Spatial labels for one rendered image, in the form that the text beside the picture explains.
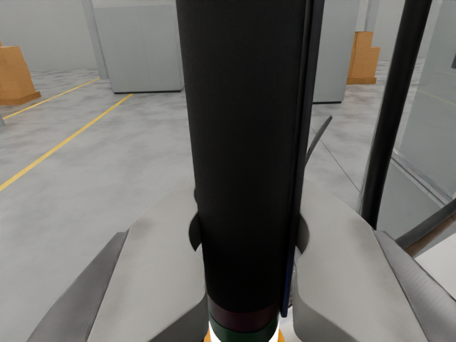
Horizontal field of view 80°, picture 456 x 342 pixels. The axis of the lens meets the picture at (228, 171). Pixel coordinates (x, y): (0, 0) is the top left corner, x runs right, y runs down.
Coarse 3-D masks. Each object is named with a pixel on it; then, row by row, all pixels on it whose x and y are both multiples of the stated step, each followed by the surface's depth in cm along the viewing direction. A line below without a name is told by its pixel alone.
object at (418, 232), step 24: (408, 0) 11; (408, 24) 11; (408, 48) 12; (408, 72) 12; (384, 96) 13; (384, 120) 13; (384, 144) 14; (384, 168) 15; (432, 216) 25; (408, 240) 23
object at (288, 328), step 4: (288, 324) 18; (292, 324) 18; (280, 328) 18; (284, 328) 18; (288, 328) 18; (292, 328) 17; (284, 332) 17; (288, 332) 17; (292, 332) 17; (284, 336) 17; (288, 336) 17; (292, 336) 17; (296, 336) 17; (284, 340) 17; (288, 340) 17; (292, 340) 17; (296, 340) 17; (300, 340) 17
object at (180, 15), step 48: (192, 0) 6; (240, 0) 6; (288, 0) 6; (192, 48) 7; (240, 48) 6; (288, 48) 6; (192, 96) 7; (240, 96) 7; (288, 96) 7; (192, 144) 8; (240, 144) 7; (288, 144) 8; (240, 192) 8; (288, 192) 9; (240, 240) 9; (240, 288) 10
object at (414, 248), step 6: (450, 216) 27; (444, 222) 26; (450, 222) 27; (438, 228) 26; (444, 228) 26; (426, 234) 25; (432, 234) 25; (438, 234) 26; (420, 240) 24; (426, 240) 25; (432, 240) 25; (408, 246) 24; (414, 246) 24; (420, 246) 24; (408, 252) 23; (414, 252) 24
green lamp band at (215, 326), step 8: (280, 304) 12; (208, 312) 12; (216, 328) 12; (224, 328) 11; (264, 328) 11; (272, 328) 12; (216, 336) 12; (224, 336) 12; (232, 336) 11; (240, 336) 11; (248, 336) 11; (256, 336) 11; (264, 336) 12; (272, 336) 12
